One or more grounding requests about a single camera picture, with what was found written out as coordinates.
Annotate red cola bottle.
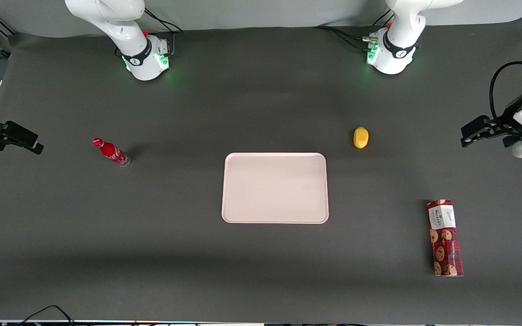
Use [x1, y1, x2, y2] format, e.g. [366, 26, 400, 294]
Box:
[92, 137, 131, 167]

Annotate yellow lemon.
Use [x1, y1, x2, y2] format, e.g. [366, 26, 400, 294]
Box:
[353, 127, 369, 149]

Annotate black right arm base cables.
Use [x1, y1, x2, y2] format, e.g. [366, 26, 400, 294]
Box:
[115, 8, 184, 58]

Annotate black arm base cables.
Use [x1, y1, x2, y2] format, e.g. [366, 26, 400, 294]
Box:
[314, 9, 395, 53]
[115, 8, 184, 58]

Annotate black cable loop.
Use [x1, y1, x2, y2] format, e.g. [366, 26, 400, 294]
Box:
[16, 305, 77, 326]

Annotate black left arm base cables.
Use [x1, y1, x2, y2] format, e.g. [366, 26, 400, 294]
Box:
[314, 9, 395, 53]

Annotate pink plastic tray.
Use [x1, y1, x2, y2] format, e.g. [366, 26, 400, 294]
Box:
[222, 153, 329, 224]

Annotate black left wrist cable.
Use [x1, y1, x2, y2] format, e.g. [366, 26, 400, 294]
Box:
[489, 61, 522, 121]

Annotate red cookie box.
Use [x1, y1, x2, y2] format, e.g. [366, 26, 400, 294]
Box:
[426, 199, 464, 277]

